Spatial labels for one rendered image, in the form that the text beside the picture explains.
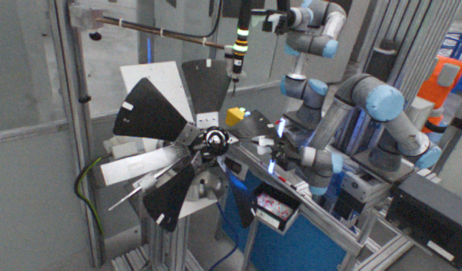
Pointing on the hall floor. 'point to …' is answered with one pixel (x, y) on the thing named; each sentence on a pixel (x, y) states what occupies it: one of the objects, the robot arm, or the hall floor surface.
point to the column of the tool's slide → (78, 124)
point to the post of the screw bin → (249, 244)
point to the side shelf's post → (145, 230)
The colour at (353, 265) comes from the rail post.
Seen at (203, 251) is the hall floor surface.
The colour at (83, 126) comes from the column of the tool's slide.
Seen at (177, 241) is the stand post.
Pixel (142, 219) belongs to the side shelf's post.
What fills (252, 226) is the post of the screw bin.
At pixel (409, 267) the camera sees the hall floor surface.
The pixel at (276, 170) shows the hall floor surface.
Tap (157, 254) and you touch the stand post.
